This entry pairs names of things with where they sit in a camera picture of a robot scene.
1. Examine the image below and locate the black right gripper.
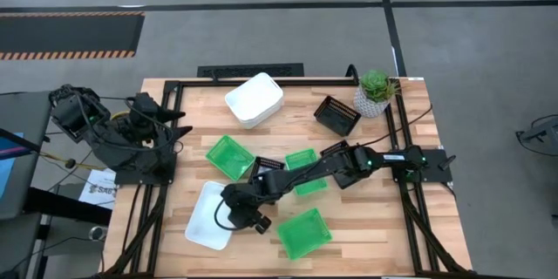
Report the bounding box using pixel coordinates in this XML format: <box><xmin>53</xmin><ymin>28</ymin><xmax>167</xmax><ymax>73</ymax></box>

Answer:
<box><xmin>221</xmin><ymin>181</ymin><xmax>272</xmax><ymax>235</ymax></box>

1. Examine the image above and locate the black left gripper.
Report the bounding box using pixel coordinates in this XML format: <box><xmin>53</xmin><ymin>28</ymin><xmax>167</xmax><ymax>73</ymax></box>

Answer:
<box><xmin>126</xmin><ymin>92</ymin><xmax>194</xmax><ymax>141</ymax></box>

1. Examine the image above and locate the white plastic storage bin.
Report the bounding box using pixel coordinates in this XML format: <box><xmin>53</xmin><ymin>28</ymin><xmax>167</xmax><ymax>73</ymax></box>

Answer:
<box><xmin>184</xmin><ymin>180</ymin><xmax>246</xmax><ymax>252</ymax></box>

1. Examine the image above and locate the green plastic mesh basket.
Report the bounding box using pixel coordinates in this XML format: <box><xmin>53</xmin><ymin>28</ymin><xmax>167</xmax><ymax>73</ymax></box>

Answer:
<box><xmin>276</xmin><ymin>207</ymin><xmax>334</xmax><ymax>262</ymax></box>
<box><xmin>205</xmin><ymin>134</ymin><xmax>256</xmax><ymax>183</ymax></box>
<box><xmin>284</xmin><ymin>147</ymin><xmax>329</xmax><ymax>197</ymax></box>

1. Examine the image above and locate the stack of white trays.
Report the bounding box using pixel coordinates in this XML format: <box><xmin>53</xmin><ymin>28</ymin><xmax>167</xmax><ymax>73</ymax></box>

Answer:
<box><xmin>223</xmin><ymin>71</ymin><xmax>285</xmax><ymax>130</ymax></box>

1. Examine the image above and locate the black floor grate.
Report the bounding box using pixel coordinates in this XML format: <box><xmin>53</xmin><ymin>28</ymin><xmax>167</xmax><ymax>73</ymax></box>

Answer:
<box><xmin>196</xmin><ymin>62</ymin><xmax>305</xmax><ymax>78</ymax></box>

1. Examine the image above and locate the white printed paper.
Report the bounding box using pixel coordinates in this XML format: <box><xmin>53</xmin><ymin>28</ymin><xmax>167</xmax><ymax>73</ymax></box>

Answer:
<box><xmin>78</xmin><ymin>167</ymin><xmax>118</xmax><ymax>211</ymax></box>

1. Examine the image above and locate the round silver can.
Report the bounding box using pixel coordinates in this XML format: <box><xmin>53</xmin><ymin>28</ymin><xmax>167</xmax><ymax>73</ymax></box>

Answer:
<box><xmin>88</xmin><ymin>225</ymin><xmax>109</xmax><ymax>242</ymax></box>

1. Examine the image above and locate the black hazard-striped floor mat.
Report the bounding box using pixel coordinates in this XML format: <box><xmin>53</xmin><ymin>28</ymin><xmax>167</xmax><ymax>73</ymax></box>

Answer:
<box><xmin>0</xmin><ymin>10</ymin><xmax>146</xmax><ymax>61</ymax></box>

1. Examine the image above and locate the grey side desk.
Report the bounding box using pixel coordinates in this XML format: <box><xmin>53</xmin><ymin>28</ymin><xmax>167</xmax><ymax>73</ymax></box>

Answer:
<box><xmin>0</xmin><ymin>91</ymin><xmax>57</xmax><ymax>221</ymax></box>

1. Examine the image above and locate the white triangle-pattern plant pot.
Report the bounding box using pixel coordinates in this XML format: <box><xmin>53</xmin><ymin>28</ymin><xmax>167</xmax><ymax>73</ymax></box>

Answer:
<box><xmin>352</xmin><ymin>85</ymin><xmax>391</xmax><ymax>119</ymax></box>

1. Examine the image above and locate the blue sheet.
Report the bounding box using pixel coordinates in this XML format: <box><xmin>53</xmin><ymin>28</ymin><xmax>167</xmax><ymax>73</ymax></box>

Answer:
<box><xmin>0</xmin><ymin>133</ymin><xmax>26</xmax><ymax>200</ymax></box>

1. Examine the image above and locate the green succulent plant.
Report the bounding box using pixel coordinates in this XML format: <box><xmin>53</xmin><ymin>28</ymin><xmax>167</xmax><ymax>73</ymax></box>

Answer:
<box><xmin>358</xmin><ymin>68</ymin><xmax>401</xmax><ymax>104</ymax></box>

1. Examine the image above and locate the grey chair base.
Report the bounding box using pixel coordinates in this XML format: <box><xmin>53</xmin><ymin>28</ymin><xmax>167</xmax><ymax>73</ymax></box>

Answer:
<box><xmin>515</xmin><ymin>114</ymin><xmax>558</xmax><ymax>159</ymax></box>

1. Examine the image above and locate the dark power cable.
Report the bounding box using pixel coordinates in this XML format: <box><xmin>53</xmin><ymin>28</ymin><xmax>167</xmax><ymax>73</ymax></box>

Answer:
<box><xmin>357</xmin><ymin>103</ymin><xmax>434</xmax><ymax>147</ymax></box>

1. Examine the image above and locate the black arched bracket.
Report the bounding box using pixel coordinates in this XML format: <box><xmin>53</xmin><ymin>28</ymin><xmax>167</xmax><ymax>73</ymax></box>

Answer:
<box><xmin>344</xmin><ymin>64</ymin><xmax>361</xmax><ymax>86</ymax></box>

